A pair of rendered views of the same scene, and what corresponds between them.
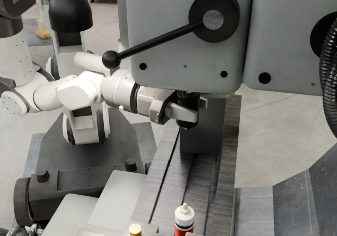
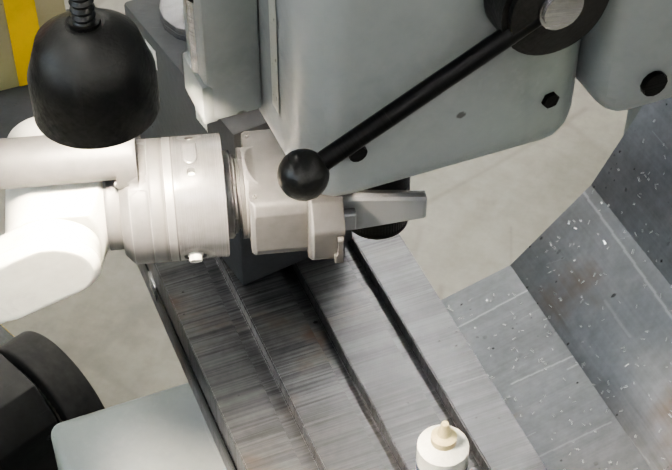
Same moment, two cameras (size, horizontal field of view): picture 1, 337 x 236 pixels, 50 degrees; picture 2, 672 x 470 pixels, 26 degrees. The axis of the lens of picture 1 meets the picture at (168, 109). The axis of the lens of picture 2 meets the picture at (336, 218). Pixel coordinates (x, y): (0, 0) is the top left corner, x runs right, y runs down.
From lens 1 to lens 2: 0.53 m
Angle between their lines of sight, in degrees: 29
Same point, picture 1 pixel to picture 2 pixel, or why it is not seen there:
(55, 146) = not seen: outside the picture
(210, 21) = (558, 16)
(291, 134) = not seen: hidden behind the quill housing
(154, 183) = (253, 407)
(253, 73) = (629, 80)
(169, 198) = (322, 426)
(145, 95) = (276, 200)
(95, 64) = (80, 166)
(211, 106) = not seen: hidden behind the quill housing
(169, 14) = (429, 15)
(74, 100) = (29, 293)
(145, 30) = (366, 69)
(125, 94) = (209, 217)
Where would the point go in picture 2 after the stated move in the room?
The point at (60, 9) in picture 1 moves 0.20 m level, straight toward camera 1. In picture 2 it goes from (105, 88) to (401, 254)
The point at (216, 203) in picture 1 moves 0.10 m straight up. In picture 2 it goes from (443, 380) to (449, 303)
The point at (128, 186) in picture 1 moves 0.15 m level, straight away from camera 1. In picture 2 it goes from (141, 451) to (44, 358)
